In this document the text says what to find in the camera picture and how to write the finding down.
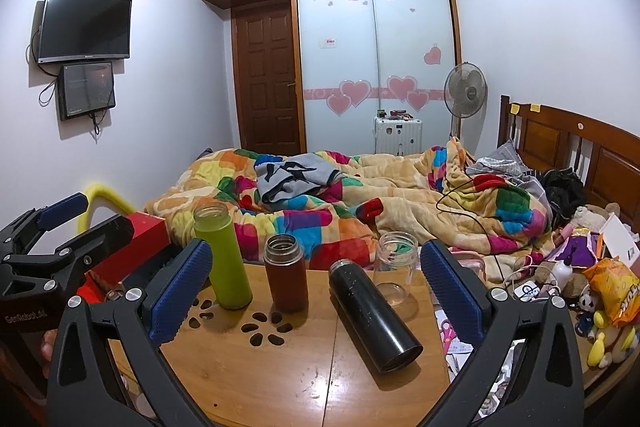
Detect black monitor cable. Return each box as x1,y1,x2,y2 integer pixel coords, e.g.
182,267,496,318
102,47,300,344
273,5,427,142
90,109,109,144

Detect wall television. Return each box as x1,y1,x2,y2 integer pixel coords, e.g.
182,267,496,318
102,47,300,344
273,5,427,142
37,0,133,64

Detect orange snack bag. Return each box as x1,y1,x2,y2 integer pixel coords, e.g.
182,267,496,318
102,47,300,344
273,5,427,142
582,258,640,329

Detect white suitcase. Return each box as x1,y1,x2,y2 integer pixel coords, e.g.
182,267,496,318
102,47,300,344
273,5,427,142
374,117,424,156

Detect green cup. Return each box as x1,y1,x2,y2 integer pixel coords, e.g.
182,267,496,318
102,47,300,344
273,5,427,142
193,202,254,312

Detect clear glass cup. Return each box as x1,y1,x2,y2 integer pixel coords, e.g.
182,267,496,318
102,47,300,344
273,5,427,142
375,232,420,308

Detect pink-lidded clear container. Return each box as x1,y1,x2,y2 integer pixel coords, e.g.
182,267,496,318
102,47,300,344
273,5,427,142
450,249,489,281

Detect black cup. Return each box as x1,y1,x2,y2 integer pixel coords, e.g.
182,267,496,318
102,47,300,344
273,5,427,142
327,258,424,374

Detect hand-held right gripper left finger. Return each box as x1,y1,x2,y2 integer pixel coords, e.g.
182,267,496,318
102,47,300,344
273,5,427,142
47,238,222,427

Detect small white bottle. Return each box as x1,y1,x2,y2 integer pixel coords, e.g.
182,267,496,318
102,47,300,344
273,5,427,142
552,259,574,291

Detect black television cable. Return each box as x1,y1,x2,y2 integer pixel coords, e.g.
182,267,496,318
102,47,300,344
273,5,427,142
25,14,63,108

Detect white heart-print sliding wardrobe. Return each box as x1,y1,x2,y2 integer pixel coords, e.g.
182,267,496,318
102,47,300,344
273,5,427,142
294,0,463,156

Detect grey striped pillow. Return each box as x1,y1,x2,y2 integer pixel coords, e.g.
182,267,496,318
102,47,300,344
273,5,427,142
467,139,551,208

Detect small wall monitor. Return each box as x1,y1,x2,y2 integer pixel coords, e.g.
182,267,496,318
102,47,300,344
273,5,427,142
59,62,117,122

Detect wooden table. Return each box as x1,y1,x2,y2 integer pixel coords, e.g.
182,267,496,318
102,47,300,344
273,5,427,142
102,252,482,427

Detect grey printed garment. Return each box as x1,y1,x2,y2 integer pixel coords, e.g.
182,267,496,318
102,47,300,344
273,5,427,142
254,153,349,206

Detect black garment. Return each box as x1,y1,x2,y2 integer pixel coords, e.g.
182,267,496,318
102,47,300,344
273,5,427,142
540,168,587,224

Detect colourful patchwork blanket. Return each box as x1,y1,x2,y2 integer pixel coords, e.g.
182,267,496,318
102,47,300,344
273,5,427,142
145,139,554,282

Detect standing fan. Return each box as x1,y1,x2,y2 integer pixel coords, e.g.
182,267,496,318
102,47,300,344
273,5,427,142
444,62,487,144

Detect brown cup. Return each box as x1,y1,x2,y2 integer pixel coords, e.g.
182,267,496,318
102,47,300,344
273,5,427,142
263,234,309,314

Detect brown plush bear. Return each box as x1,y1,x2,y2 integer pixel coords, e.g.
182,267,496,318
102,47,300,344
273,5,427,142
570,204,622,229

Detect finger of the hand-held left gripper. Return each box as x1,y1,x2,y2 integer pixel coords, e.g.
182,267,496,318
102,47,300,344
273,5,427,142
0,192,90,259
0,215,136,304

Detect person's left hand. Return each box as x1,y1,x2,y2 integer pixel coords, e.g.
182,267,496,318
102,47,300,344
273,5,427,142
41,329,60,380

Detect white charger with cable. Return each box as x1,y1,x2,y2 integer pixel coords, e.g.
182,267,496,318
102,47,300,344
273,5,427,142
500,264,557,304

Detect pink scissors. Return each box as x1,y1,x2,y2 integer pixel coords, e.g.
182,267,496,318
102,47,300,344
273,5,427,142
439,321,459,349

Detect black charging cable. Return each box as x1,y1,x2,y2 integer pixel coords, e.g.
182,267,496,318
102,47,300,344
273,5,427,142
436,167,507,284

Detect white cardboard box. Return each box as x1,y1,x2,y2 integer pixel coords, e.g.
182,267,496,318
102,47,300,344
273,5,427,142
597,213,640,266

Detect yellow plush toy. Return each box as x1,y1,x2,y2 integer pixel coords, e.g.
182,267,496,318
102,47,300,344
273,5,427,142
575,297,640,368

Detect brown wooden door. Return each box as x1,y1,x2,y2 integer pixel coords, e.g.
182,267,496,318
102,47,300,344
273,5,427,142
231,4,301,155

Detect wooden bed headboard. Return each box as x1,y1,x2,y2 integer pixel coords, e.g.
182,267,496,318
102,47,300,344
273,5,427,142
497,95,640,229

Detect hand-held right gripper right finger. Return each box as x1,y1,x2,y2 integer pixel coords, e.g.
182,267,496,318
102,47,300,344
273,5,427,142
419,239,587,427

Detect yellow foam tube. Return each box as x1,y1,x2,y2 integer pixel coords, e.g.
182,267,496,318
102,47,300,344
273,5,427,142
75,184,137,234

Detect red box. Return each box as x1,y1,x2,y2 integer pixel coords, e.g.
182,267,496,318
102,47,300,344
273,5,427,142
82,214,182,309

